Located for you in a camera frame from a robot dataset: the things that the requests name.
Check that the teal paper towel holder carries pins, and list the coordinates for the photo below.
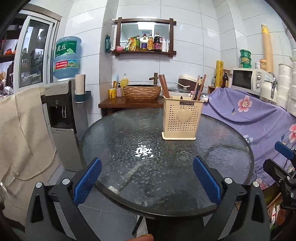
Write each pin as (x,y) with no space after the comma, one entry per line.
(80,98)

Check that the yellow mug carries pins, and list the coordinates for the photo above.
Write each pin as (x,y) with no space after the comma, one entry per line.
(112,93)

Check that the brown chopstick near holder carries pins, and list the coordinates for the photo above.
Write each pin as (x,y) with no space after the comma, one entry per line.
(195,90)

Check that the green stacked bowls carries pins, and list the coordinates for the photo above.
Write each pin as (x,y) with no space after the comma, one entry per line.
(245,58)

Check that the white water dispenser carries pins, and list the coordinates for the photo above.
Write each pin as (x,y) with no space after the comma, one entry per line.
(68,121)

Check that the bronze faucet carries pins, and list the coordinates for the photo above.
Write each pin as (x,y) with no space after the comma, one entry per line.
(154,78)

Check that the dark wooden counter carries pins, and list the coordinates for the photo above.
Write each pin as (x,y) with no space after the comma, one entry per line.
(110,106)

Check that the blue water bottle jug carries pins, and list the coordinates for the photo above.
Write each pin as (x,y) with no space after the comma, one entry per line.
(67,57)

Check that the white frying pan with lid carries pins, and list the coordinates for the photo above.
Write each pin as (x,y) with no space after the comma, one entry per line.
(174,91)

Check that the white microwave oven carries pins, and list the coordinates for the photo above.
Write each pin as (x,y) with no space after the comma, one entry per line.
(249,80)

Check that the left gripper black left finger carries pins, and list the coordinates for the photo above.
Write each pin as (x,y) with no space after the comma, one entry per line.
(42,219)

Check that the yellow rolled mat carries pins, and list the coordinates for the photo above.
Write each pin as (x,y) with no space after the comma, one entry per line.
(219,73)

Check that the white brown rice cooker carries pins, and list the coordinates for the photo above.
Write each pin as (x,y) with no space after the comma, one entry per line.
(186,82)

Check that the beige perforated utensil holder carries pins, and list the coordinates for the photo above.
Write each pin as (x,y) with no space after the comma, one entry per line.
(181,116)

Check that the wooden framed wall shelf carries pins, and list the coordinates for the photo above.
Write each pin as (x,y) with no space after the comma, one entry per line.
(144,36)

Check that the black chopstick with gold band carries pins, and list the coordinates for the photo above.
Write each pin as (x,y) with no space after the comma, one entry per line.
(198,88)

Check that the dark sauce bottle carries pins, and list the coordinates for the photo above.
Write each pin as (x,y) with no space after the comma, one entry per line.
(225,80)

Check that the pink patterned small bottle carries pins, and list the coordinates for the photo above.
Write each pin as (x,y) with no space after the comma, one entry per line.
(118,90)

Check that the woven brown basin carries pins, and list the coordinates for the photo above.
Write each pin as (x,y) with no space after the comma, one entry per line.
(142,92)

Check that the beige hanging cloth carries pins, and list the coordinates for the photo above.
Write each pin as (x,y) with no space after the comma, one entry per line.
(27,152)

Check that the yellow soap dispenser bottle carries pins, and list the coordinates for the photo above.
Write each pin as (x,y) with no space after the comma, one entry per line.
(124,82)

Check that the purple floral cloth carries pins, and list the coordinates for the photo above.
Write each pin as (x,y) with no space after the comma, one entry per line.
(261,124)

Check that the round glass table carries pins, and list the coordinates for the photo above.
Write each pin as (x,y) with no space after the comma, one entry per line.
(150,176)

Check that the white kettle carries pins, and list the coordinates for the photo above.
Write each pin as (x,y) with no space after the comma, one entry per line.
(268,92)

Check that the tall beige rolled mat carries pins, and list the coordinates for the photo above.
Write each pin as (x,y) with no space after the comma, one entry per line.
(267,47)

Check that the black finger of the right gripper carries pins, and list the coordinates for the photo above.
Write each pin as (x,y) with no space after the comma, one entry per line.
(286,152)
(284,180)

